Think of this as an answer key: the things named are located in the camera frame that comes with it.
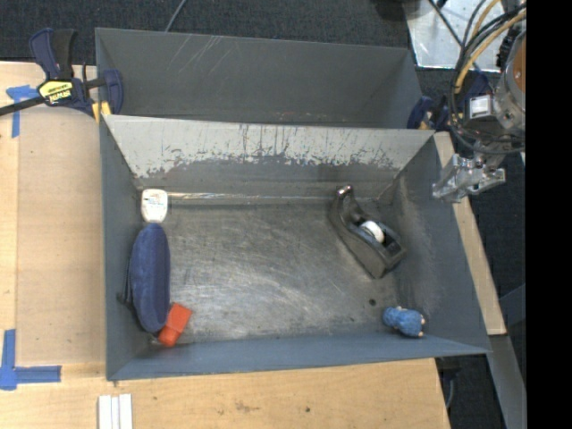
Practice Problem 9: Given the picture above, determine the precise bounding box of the grey metal bin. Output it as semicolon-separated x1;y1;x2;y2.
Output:
93;27;493;382

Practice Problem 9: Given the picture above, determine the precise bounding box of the white small box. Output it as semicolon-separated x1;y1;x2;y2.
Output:
140;188;170;223

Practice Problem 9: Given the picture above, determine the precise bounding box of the dark grey tape dispenser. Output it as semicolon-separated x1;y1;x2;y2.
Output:
328;184;408;280

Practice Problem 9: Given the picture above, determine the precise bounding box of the orange-red block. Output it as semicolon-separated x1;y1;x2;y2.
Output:
156;302;194;348

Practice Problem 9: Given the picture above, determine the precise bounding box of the blue toy figure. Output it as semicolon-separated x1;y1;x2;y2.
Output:
382;306;426;340

